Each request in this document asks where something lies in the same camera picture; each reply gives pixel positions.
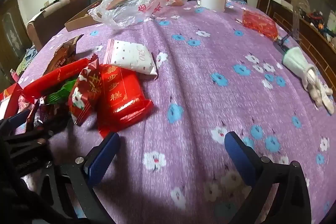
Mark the red box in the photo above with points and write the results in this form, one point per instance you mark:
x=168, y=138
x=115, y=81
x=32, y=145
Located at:
x=10, y=100

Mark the green patterned cloth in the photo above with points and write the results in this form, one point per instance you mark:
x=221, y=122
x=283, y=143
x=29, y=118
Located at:
x=27, y=57

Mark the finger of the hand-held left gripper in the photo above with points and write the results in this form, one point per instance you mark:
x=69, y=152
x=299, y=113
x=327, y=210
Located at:
x=26, y=141
x=19, y=118

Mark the white dotted snack packet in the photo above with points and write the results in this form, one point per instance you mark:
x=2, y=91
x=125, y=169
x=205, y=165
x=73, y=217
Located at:
x=128, y=56

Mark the long red snack packet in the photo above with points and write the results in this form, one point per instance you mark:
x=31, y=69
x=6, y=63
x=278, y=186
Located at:
x=52, y=79

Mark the wooden cabinet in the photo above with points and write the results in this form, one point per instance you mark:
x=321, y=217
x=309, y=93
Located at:
x=10, y=29

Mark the dark maroon snack packet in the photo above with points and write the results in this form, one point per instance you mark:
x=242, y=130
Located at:
x=48, y=113

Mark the red flower snack packet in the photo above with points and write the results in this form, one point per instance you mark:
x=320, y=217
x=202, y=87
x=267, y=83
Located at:
x=84, y=92

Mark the large red snack packet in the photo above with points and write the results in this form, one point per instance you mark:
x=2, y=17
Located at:
x=120, y=98

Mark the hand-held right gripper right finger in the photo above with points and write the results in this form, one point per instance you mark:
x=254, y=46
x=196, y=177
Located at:
x=239, y=158

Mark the black remote control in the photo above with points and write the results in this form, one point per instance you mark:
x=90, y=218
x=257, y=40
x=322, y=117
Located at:
x=51, y=2

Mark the brown snack packet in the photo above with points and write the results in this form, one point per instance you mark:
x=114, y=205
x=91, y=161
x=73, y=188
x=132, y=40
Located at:
x=65, y=52

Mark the red foil packet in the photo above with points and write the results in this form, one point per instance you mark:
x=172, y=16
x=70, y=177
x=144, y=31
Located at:
x=258, y=23

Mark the green snack packet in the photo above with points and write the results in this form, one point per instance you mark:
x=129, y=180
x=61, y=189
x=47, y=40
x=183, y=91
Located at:
x=59, y=94

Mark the pale green cloth doll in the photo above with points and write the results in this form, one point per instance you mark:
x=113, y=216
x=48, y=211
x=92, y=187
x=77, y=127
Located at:
x=296, y=60

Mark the blue patterned pack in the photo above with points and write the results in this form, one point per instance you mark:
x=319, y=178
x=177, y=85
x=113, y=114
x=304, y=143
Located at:
x=235, y=0

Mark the wooden partition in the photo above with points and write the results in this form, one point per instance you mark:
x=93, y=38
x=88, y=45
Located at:
x=315, y=40

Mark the cardboard box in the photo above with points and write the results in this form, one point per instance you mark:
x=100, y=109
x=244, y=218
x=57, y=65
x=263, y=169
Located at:
x=78, y=23

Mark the purple floral tablecloth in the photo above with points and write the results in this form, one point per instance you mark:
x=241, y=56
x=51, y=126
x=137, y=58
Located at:
x=199, y=87

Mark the brown armchair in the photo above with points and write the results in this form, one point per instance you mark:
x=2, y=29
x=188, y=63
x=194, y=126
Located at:
x=52, y=22

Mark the dark toy figurine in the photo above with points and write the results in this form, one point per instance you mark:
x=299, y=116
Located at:
x=316, y=16

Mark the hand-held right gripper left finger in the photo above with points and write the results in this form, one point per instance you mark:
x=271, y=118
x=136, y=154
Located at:
x=103, y=158

